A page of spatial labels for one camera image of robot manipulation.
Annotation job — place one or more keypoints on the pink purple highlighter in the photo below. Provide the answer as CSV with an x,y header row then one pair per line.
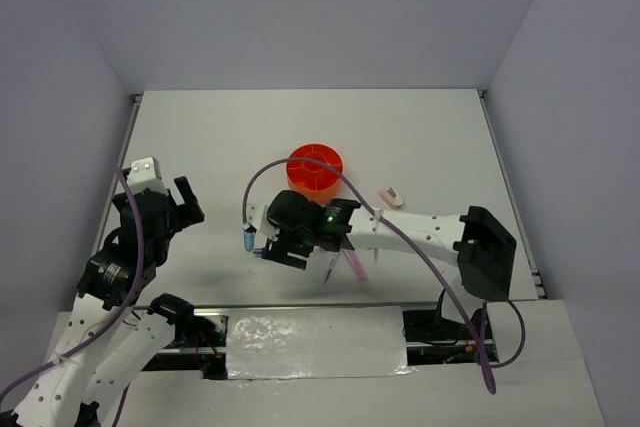
x,y
355,265

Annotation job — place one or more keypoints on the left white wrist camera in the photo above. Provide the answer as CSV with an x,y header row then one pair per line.
x,y
145,174

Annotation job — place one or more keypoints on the orange round desk organizer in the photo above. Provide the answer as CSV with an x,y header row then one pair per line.
x,y
310,179

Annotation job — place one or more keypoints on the silver tape sheet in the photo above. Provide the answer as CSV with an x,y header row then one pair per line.
x,y
316,343

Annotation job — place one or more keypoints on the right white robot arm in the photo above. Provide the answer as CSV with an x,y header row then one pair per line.
x,y
475,242

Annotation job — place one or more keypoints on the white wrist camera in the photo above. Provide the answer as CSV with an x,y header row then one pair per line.
x,y
145,174
257,222

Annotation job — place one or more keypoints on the blue translucent correction tape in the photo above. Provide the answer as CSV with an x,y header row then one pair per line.
x,y
249,239

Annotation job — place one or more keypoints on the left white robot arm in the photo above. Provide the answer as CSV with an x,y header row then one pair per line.
x,y
85,376

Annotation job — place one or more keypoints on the grey purple pen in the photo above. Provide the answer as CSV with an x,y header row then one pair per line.
x,y
331,267

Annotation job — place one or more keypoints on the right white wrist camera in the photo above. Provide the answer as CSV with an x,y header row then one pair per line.
x,y
257,222

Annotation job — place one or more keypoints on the pink white correction tape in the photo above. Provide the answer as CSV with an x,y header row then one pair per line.
x,y
391,198

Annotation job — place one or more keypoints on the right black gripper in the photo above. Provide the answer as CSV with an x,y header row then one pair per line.
x,y
278,251

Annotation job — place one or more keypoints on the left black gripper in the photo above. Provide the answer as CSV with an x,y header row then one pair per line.
x,y
189,212

